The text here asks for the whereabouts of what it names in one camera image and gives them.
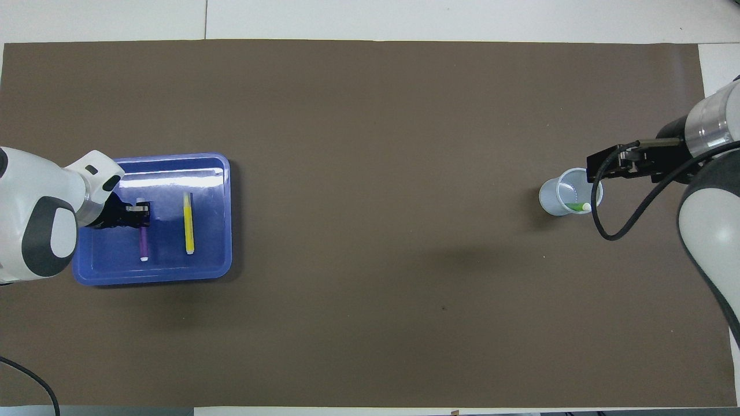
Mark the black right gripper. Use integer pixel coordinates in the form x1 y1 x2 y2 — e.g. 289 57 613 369
587 116 693 184

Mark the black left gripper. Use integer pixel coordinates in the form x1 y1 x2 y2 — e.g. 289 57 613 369
95 194 153 230

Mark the purple marker pen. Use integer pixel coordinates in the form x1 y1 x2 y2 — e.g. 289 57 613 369
136 198 150 262

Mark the yellow marker pen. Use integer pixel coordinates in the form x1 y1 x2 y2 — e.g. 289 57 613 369
183 192 195 255

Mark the blue plastic tray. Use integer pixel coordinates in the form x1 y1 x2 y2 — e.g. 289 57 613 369
72 153 233 287

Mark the translucent plastic cup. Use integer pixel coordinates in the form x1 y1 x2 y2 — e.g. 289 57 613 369
539 168 604 217

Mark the brown table mat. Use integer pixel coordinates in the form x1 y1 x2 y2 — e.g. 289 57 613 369
0 39 738 408

